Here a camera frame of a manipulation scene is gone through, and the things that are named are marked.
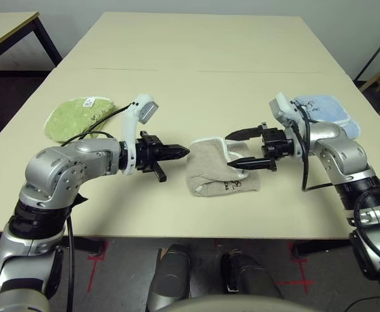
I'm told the beige towel with white trim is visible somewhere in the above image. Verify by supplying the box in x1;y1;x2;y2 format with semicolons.
185;136;262;198

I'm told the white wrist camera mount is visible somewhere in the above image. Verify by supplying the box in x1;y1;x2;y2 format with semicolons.
267;92;308;131
120;94;160;176

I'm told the green folded towel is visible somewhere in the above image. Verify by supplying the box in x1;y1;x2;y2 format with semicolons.
44;94;116;144

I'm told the beige robot torso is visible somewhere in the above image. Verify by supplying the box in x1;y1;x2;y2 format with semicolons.
157;294;308;312

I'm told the side table with black frame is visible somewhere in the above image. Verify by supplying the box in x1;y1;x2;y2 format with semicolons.
0;12;63;77

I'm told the black robot right leg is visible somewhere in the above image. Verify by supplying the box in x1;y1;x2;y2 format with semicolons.
219;252;284;300

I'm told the black table foot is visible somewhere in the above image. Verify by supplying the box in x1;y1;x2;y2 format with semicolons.
292;239;352;261
62;235;105;257

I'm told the black floor cable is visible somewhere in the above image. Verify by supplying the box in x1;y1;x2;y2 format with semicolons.
346;295;380;312

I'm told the light blue folded towel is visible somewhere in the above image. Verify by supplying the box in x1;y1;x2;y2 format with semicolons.
292;94;362;140

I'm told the grey robot left leg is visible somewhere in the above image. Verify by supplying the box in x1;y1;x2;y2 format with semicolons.
147;243;191;312

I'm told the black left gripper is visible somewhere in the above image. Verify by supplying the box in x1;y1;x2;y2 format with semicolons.
135;131;191;183

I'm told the black stand pole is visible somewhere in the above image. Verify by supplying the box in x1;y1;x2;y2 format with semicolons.
354;25;380;82

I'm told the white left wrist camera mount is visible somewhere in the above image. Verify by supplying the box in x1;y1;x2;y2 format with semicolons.
120;94;160;176

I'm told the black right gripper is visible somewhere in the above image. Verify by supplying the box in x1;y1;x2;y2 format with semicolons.
225;122;295;170

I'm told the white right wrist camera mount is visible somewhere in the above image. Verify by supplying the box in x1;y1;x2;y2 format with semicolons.
267;92;308;131

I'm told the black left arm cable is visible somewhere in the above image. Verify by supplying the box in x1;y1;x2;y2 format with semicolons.
61;103;135;312

